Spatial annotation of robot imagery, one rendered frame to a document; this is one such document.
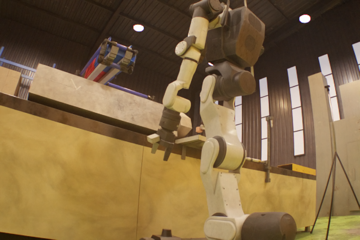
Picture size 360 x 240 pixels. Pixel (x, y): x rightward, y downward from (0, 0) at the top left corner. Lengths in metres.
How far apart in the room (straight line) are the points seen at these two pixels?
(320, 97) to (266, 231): 6.71
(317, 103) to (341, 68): 4.71
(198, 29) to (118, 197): 0.97
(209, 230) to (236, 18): 1.02
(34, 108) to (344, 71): 11.33
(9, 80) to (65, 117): 9.70
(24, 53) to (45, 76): 11.76
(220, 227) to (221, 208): 0.11
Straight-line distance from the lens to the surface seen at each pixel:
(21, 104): 1.33
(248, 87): 1.14
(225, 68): 1.21
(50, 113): 1.33
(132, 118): 1.47
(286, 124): 12.03
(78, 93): 1.40
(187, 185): 1.62
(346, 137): 6.86
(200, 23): 1.23
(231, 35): 1.26
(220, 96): 1.24
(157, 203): 1.50
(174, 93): 1.10
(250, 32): 1.30
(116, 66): 1.47
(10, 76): 11.05
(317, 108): 7.32
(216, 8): 1.27
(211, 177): 1.06
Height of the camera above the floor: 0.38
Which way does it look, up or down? 18 degrees up
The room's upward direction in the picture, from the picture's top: 4 degrees clockwise
